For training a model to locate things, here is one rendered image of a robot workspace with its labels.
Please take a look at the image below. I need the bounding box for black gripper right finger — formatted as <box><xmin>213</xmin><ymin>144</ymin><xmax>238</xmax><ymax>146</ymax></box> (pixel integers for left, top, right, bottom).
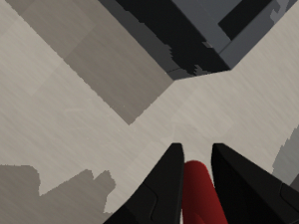
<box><xmin>210</xmin><ymin>143</ymin><xmax>299</xmax><ymax>224</ymax></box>

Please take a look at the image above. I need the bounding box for dark red peg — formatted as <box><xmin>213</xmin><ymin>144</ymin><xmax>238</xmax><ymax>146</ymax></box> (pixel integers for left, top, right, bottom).
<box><xmin>181</xmin><ymin>159</ymin><xmax>227</xmax><ymax>224</ymax></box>

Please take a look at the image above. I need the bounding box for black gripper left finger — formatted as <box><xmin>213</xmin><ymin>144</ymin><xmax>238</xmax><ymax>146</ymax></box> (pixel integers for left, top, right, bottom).
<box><xmin>104</xmin><ymin>143</ymin><xmax>185</xmax><ymax>224</ymax></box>

